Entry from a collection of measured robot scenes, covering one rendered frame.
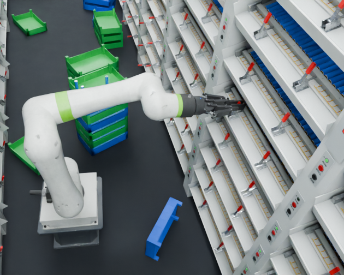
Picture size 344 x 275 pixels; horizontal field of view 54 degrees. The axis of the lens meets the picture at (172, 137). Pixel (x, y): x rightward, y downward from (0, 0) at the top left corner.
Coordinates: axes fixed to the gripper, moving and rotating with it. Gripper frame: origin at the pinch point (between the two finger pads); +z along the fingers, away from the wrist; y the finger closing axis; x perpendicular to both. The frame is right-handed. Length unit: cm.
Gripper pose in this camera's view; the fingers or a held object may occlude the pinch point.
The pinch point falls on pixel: (236, 105)
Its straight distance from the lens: 143.5
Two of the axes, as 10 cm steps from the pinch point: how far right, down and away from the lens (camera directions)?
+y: 2.8, 7.4, -6.1
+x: 2.5, -6.7, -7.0
